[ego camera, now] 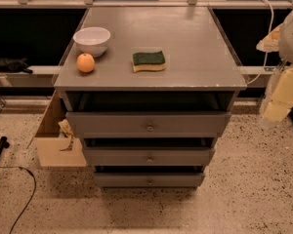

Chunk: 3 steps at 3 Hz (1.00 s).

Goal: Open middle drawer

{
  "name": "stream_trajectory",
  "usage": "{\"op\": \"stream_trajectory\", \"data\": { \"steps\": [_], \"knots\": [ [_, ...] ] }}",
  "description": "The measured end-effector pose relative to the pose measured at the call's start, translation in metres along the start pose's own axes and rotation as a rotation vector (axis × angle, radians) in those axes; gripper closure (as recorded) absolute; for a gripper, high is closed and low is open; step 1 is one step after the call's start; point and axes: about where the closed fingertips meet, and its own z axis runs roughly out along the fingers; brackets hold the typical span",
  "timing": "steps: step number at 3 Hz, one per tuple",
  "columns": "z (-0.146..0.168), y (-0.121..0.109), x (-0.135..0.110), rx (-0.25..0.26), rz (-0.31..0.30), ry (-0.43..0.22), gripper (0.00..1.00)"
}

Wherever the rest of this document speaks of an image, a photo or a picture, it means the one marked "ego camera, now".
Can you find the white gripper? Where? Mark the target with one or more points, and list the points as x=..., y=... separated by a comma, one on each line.
x=291, y=43

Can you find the grey drawer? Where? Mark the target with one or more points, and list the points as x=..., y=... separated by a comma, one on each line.
x=188, y=151
x=149, y=124
x=149, y=176

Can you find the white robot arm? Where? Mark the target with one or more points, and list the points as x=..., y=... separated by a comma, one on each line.
x=286, y=41

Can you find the grey drawer cabinet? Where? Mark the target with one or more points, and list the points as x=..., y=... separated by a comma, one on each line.
x=200, y=73

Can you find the grey top drawer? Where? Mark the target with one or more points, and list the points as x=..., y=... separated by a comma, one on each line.
x=149, y=124

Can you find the grey bottom drawer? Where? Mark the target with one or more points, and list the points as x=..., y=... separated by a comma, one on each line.
x=149, y=176

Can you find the open cardboard box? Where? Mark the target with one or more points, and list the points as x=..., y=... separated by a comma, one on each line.
x=55, y=142

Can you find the green yellow sponge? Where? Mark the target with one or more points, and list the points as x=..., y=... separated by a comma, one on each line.
x=143, y=61

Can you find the white ceramic bowl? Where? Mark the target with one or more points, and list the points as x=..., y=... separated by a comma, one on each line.
x=92, y=40

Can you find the orange fruit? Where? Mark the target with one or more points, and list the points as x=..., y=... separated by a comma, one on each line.
x=85, y=63

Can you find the black object on rail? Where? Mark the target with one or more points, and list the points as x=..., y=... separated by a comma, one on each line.
x=14, y=65

